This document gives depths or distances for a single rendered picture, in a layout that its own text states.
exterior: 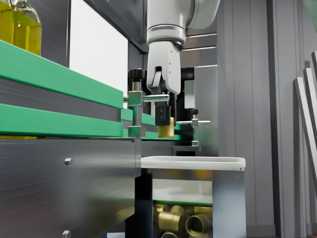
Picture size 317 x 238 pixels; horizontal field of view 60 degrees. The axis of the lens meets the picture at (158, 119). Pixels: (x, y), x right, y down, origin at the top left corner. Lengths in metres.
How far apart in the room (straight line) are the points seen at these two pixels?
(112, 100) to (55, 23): 0.40
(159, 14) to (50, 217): 0.44
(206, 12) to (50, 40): 0.39
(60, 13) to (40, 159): 0.59
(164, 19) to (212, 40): 0.82
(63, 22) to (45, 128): 0.54
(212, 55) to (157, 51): 0.82
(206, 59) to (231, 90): 1.95
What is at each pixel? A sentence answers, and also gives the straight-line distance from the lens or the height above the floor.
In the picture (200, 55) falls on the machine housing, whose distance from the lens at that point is 1.38.
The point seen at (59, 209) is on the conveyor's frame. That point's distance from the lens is 0.31.
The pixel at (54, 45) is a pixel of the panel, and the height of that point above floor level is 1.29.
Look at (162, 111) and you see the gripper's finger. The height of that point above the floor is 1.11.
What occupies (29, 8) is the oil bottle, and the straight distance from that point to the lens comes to 0.49.
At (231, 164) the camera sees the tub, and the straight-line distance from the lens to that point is 0.50.
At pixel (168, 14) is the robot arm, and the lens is 0.60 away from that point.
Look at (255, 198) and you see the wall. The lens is 3.41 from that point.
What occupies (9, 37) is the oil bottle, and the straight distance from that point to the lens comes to 0.44.
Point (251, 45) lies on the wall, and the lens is 3.54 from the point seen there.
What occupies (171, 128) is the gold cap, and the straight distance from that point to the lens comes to 0.57.
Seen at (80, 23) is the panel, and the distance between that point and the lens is 0.90.
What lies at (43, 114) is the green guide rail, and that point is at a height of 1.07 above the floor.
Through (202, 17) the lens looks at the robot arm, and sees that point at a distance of 0.65.
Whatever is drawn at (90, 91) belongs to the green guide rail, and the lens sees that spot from 0.39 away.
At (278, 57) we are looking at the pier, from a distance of 3.52.
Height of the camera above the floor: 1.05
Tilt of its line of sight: 5 degrees up
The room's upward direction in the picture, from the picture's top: straight up
